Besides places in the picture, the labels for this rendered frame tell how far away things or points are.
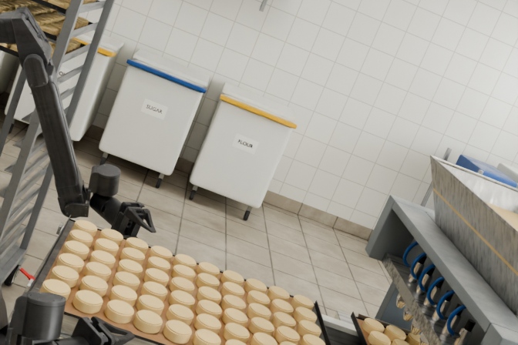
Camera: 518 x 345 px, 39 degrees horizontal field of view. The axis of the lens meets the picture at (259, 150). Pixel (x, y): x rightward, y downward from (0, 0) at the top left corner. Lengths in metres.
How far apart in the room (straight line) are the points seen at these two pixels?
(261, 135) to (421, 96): 1.41
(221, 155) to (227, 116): 0.26
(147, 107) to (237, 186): 0.80
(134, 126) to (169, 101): 0.29
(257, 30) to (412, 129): 1.40
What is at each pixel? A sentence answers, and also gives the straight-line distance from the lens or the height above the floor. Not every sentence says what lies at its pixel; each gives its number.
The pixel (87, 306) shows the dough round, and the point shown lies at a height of 0.92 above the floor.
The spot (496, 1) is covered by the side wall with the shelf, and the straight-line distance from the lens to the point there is 5.75.
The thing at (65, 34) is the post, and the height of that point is 1.17.
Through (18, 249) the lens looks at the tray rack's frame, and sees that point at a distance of 3.24.
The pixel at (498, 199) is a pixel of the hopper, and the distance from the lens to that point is 1.86.
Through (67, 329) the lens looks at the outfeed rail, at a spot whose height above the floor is 0.85.
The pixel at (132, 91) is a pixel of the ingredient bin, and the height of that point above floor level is 0.58.
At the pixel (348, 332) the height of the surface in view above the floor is 0.89.
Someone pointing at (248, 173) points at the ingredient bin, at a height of 0.34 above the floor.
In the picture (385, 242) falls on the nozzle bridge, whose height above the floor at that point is 1.07.
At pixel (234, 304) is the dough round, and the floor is 0.92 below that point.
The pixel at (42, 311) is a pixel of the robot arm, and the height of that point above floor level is 0.99.
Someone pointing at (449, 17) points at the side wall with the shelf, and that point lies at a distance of 5.65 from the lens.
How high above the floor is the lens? 1.54
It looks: 12 degrees down
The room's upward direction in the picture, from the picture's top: 23 degrees clockwise
